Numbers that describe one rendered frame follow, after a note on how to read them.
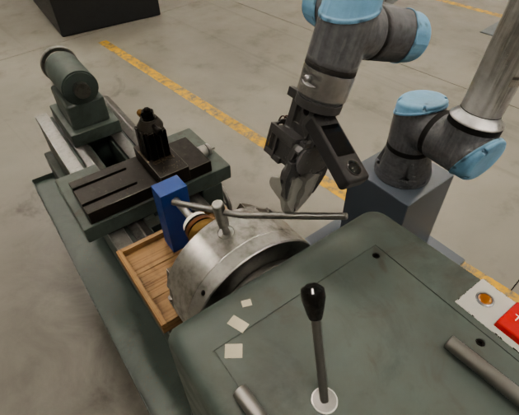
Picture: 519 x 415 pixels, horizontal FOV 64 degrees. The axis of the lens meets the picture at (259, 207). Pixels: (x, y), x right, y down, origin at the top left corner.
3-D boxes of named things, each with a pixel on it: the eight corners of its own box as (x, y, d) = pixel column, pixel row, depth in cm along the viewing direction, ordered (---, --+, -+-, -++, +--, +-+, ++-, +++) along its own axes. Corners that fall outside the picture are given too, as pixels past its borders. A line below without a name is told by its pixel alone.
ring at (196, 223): (231, 226, 97) (211, 204, 102) (197, 244, 93) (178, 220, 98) (234, 251, 103) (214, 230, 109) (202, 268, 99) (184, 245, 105)
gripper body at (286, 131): (294, 149, 73) (315, 83, 66) (327, 174, 68) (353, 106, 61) (260, 154, 68) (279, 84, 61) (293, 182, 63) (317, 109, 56)
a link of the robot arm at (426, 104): (409, 123, 113) (422, 77, 104) (449, 148, 105) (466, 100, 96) (376, 137, 109) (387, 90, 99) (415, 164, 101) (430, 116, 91)
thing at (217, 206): (222, 244, 83) (209, 207, 74) (226, 235, 84) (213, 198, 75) (231, 246, 82) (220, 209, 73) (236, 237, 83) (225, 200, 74)
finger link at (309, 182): (283, 197, 76) (297, 154, 71) (304, 216, 73) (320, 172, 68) (270, 200, 75) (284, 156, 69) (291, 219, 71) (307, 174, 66)
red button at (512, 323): (549, 335, 63) (556, 328, 61) (529, 357, 60) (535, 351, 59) (512, 307, 66) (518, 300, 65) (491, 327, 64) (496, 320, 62)
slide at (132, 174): (212, 170, 143) (211, 160, 140) (91, 224, 126) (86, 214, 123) (187, 146, 154) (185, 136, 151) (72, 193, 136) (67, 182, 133)
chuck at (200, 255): (309, 283, 106) (302, 203, 83) (207, 360, 97) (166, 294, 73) (287, 261, 112) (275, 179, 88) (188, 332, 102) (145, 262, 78)
